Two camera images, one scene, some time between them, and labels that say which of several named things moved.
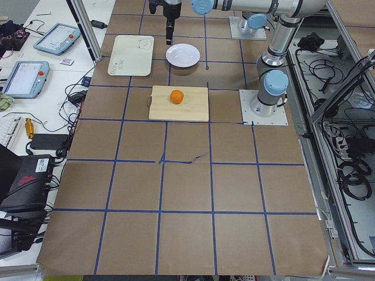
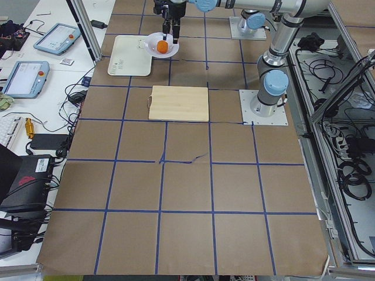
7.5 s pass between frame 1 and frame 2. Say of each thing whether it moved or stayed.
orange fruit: moved
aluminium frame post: stayed
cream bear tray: stayed
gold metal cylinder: stayed
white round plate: moved
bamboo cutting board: stayed
